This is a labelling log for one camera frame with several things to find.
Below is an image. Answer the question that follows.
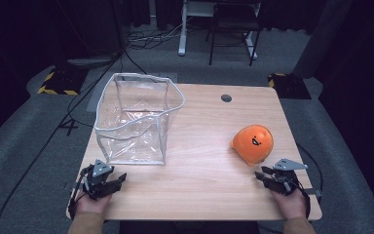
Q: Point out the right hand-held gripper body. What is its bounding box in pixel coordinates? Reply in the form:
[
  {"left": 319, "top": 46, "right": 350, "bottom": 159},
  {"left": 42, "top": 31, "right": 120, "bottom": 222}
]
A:
[{"left": 264, "top": 157, "right": 309, "bottom": 197}]

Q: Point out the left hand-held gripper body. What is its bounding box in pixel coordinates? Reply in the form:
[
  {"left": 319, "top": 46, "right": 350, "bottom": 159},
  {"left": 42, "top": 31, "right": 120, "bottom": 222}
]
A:
[{"left": 82, "top": 158, "right": 122, "bottom": 201}]

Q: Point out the person's left hand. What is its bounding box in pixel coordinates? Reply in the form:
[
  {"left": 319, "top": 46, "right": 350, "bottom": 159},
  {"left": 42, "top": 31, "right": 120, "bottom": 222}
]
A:
[{"left": 74, "top": 190, "right": 113, "bottom": 216}]

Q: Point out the person's right hand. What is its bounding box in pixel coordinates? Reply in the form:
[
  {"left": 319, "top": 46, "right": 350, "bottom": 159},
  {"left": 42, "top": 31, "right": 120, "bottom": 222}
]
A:
[{"left": 270, "top": 187, "right": 309, "bottom": 221}]

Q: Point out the orange plush toy smiling face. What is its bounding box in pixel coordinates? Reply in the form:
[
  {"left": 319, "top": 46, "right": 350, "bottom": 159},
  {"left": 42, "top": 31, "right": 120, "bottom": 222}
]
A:
[{"left": 230, "top": 124, "right": 275, "bottom": 168}]

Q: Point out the clear plastic bag white trim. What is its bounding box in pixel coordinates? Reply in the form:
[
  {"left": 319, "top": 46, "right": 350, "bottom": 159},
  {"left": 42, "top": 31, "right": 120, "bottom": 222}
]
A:
[{"left": 93, "top": 72, "right": 186, "bottom": 166}]

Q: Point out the yellow black striped stand base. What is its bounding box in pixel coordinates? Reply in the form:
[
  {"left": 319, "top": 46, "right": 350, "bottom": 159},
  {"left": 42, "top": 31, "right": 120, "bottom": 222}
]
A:
[
  {"left": 37, "top": 63, "right": 90, "bottom": 97},
  {"left": 267, "top": 72, "right": 312, "bottom": 100}
]

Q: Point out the black chair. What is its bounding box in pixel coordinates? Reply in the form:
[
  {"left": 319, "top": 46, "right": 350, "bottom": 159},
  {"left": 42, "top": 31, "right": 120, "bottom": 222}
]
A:
[{"left": 206, "top": 0, "right": 263, "bottom": 67}]

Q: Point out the long black floor cable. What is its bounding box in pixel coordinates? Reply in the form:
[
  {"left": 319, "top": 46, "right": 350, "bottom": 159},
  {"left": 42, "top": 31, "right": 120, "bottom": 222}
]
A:
[{"left": 0, "top": 48, "right": 125, "bottom": 234}]

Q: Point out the tangle of floor cables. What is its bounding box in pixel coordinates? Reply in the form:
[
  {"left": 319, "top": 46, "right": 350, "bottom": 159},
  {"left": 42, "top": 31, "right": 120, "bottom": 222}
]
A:
[{"left": 126, "top": 19, "right": 184, "bottom": 51}]

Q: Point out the white desk frame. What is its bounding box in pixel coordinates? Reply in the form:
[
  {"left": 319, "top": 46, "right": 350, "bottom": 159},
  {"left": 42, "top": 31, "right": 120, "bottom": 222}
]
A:
[{"left": 177, "top": 0, "right": 261, "bottom": 60}]

